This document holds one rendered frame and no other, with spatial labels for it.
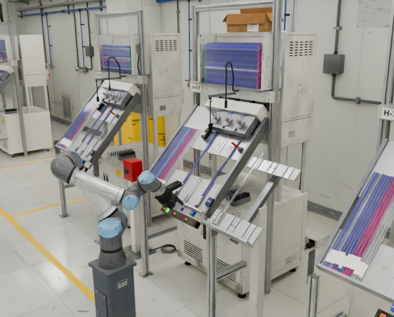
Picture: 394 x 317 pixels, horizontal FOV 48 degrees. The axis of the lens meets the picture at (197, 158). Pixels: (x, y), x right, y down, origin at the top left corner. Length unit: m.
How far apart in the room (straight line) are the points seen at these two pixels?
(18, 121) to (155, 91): 3.33
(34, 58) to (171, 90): 3.25
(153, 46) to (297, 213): 1.85
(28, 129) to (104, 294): 4.77
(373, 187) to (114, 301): 1.41
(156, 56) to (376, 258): 2.60
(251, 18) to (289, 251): 1.66
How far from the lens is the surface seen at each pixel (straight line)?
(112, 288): 2.41
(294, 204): 3.17
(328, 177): 4.38
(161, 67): 3.97
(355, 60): 4.09
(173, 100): 4.07
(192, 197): 2.70
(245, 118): 2.77
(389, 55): 2.31
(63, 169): 2.28
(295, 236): 3.29
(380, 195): 2.16
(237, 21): 3.31
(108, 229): 2.31
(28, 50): 6.88
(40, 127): 7.02
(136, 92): 3.85
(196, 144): 2.96
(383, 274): 2.00
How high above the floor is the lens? 1.71
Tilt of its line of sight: 16 degrees down
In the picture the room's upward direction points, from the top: 1 degrees counter-clockwise
